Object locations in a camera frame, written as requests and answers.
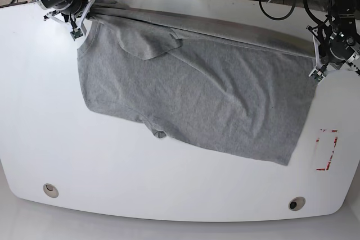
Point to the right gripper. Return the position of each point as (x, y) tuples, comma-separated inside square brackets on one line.
[(69, 13)]

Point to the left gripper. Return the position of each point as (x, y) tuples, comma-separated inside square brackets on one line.
[(335, 50)]

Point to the grey t-shirt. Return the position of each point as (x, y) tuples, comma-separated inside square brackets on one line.
[(221, 86)]

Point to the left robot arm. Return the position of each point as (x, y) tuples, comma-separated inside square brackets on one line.
[(340, 15)]

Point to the red tape rectangle marking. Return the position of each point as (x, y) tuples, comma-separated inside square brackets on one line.
[(324, 149)]

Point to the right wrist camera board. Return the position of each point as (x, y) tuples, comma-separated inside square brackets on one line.
[(76, 33)]

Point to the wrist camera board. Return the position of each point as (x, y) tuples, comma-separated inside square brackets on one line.
[(317, 75), (76, 33)]

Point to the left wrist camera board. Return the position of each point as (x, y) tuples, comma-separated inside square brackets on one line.
[(317, 75)]

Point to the right table cable grommet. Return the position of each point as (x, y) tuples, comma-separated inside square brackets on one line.
[(297, 203)]

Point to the table cable grommet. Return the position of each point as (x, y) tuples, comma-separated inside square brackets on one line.
[(297, 203), (50, 190)]

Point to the left table cable grommet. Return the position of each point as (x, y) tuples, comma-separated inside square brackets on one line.
[(50, 190)]

